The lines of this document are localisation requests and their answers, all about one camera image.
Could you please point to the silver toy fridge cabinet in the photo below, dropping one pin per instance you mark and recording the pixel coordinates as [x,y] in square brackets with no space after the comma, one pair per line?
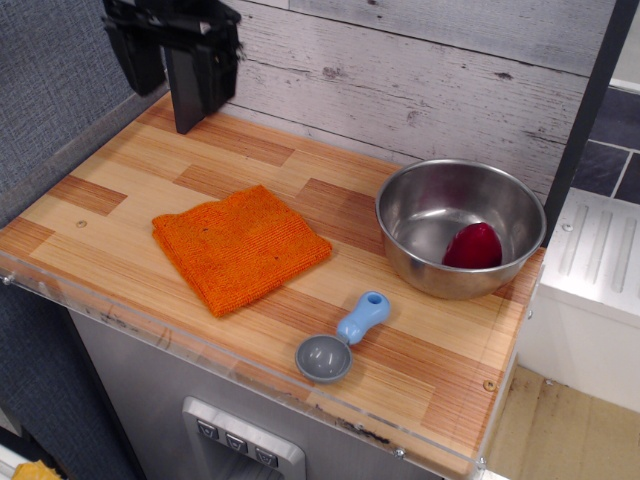
[347,430]

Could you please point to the dark grey post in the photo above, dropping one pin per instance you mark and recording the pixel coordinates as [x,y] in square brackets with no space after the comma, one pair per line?
[189,103]
[606,60]

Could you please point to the grey dispenser button panel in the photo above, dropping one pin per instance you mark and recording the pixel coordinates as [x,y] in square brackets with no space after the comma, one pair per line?
[224,446]

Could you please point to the blue grey ice cream scoop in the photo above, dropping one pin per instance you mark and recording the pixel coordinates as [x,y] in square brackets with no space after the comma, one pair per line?
[325,358]

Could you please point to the yellow object at corner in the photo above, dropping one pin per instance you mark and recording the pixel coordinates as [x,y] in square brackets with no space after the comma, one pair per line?
[34,471]

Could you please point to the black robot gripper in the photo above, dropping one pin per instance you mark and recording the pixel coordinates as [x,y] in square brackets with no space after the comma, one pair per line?
[136,28]

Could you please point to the red plastic fruit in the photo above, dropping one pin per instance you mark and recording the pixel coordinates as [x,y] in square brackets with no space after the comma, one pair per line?
[476,246]

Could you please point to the dark grey left post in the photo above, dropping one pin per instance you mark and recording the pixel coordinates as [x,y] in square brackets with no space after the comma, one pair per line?
[189,103]

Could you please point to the orange knitted towel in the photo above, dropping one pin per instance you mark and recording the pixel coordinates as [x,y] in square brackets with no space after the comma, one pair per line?
[234,251]

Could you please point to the white toy sink unit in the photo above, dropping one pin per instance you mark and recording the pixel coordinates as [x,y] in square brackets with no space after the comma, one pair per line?
[583,324]

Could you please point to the dark grey right post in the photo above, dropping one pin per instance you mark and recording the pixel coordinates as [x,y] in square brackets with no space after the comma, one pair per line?
[606,60]

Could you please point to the clear acrylic front guard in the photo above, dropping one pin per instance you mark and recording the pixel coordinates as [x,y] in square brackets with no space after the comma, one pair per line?
[407,409]

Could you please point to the stainless steel bowl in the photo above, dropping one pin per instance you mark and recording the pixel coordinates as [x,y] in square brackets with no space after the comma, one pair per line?
[420,208]

